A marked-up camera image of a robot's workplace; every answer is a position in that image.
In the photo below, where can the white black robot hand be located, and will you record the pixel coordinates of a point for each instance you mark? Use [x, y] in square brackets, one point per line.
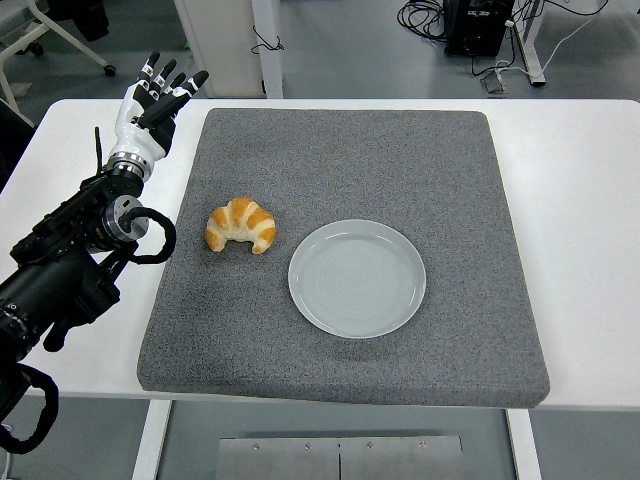
[135, 137]

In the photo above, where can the golden croissant bread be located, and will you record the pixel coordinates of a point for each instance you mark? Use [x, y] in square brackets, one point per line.
[240, 220]

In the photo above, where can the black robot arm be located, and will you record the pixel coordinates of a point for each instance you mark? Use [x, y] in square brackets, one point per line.
[60, 280]

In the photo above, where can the round grey plate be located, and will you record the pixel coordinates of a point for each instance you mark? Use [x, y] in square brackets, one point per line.
[356, 285]

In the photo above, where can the white cabinet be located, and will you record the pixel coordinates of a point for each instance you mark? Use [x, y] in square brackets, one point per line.
[225, 45]

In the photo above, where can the person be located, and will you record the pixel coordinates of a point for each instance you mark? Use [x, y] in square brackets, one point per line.
[85, 17]

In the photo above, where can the grey speckled mat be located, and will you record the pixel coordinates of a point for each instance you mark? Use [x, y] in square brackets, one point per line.
[350, 165]

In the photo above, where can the white table leg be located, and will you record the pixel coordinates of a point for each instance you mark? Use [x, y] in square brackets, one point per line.
[525, 445]
[150, 440]

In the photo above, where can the black computer case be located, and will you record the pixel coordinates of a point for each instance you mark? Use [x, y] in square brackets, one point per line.
[475, 30]

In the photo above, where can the small grey power adapter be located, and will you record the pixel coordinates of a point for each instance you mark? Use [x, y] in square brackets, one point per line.
[494, 82]

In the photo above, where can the white desk leg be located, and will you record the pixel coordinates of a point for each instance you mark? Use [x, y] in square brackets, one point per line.
[531, 45]

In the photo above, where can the white frame chair with casters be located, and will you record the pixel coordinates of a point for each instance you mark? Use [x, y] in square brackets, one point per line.
[75, 42]

